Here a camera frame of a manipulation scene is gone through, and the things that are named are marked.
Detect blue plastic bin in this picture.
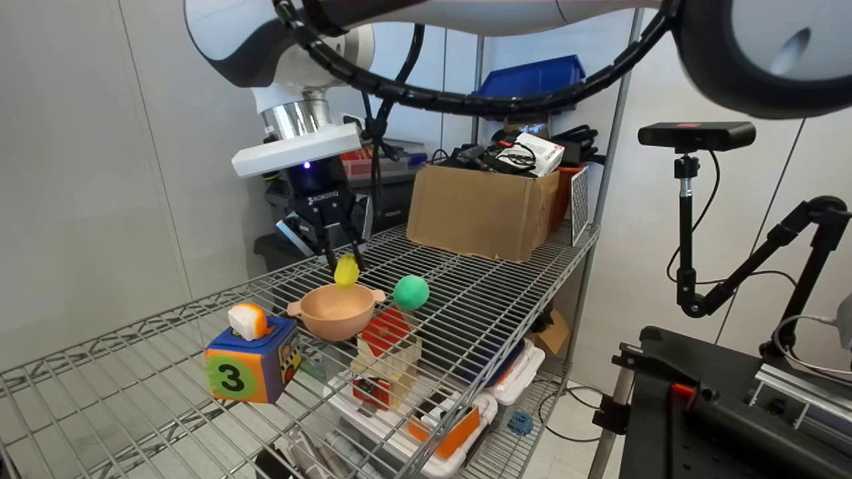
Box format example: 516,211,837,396
469,54,588,101

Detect colourful number toy cube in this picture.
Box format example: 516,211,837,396
199,314,301,408

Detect small blue object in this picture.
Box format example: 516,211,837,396
506,408,538,436

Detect green ball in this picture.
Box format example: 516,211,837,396
392,271,435,314

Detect black robot cart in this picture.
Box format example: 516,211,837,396
592,326,852,479

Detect white and orange box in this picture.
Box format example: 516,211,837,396
335,388,500,479

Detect silver wire shelf rack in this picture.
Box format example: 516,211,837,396
0,8,648,479

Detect large brown cardboard box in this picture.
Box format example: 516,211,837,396
405,163,565,266

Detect thin black floor cable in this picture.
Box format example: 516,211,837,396
536,380,616,448

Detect yellow toy corn cob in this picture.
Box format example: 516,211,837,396
333,254,363,287

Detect black articulated camera stand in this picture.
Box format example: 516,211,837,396
669,146,852,319

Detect red and beige toy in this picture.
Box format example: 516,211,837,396
352,307,425,413

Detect black camera bar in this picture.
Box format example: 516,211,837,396
636,119,758,153

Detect black cable conduit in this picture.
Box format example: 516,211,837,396
269,0,686,117

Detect white and black device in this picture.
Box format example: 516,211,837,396
494,131,566,179

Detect orange and white toy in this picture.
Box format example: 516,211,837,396
226,302,271,344

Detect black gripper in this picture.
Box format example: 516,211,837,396
288,167,373,266

